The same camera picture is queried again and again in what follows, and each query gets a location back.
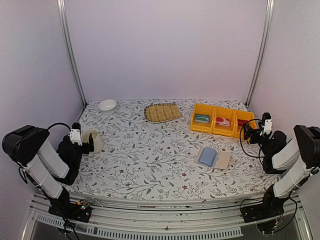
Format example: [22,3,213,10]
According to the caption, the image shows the red cards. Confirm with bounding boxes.
[237,119,248,127]

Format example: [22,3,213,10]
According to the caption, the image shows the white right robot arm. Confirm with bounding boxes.
[240,123,320,208]

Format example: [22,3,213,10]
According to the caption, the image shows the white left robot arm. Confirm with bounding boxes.
[2,123,95,212]

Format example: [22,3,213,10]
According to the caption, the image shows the cream ceramic mug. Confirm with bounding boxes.
[81,129,104,156]

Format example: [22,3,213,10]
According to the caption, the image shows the yellow bin right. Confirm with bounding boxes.
[234,110,257,138]

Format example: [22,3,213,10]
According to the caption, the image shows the yellow bin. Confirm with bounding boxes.
[234,110,257,138]
[212,106,237,137]
[190,103,215,134]

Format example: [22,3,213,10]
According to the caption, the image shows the yellow bin middle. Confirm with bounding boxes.
[212,106,237,137]

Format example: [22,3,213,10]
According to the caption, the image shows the small white bowl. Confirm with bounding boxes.
[98,99,118,115]

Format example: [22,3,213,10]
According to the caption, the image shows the pink red item in bin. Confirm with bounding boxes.
[215,117,230,127]

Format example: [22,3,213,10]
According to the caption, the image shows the green item in bin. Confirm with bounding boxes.
[194,113,211,124]

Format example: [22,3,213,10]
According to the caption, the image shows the yellow bin left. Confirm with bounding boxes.
[190,103,215,134]

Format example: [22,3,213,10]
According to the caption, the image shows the woven bamboo tray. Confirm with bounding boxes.
[144,103,182,123]

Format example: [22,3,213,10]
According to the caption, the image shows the floral patterned table mat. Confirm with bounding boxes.
[67,99,280,201]

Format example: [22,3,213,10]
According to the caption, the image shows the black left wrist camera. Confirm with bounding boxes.
[68,122,83,146]

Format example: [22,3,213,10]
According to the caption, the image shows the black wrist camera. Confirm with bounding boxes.
[260,112,273,138]
[68,122,83,146]

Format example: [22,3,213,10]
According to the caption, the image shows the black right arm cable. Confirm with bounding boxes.
[239,118,266,166]

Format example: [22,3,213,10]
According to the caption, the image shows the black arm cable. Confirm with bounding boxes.
[46,121,72,132]
[239,118,266,166]

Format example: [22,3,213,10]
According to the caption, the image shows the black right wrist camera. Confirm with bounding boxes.
[260,112,273,138]

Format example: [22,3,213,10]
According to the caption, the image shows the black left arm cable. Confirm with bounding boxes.
[46,121,72,132]

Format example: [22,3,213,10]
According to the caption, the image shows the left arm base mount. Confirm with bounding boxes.
[48,191,92,223]

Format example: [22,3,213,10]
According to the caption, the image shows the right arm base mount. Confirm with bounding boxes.
[239,192,289,223]

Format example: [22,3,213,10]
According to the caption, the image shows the aluminium front rail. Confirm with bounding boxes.
[21,193,313,240]

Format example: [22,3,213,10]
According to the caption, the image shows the aluminium frame post right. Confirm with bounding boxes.
[245,0,275,109]

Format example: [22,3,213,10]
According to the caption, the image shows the aluminium frame post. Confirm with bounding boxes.
[56,0,87,107]
[245,0,275,109]

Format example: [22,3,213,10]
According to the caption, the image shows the aluminium frame post left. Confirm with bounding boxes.
[56,0,87,107]

